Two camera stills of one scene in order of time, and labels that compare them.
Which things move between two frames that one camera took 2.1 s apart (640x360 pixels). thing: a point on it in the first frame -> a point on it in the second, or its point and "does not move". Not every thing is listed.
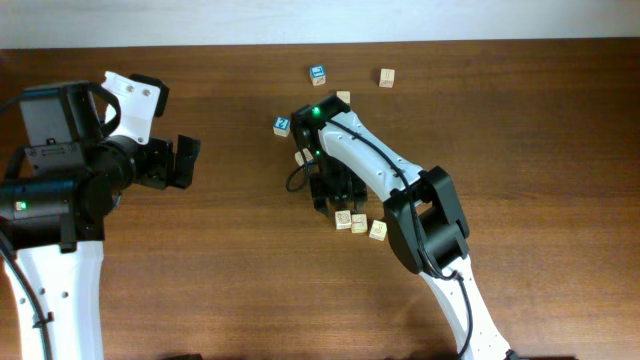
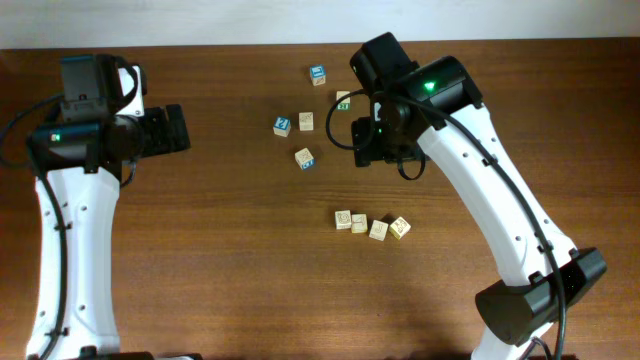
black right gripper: [355, 193] -> [361, 133]
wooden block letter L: [359, 223] does not move
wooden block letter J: [378, 230] does not move
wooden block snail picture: [343, 219] does not move
